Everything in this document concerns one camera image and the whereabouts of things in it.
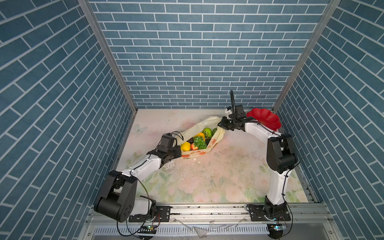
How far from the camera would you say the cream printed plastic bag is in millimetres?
900

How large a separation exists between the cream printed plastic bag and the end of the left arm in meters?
0.08

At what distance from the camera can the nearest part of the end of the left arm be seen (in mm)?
653
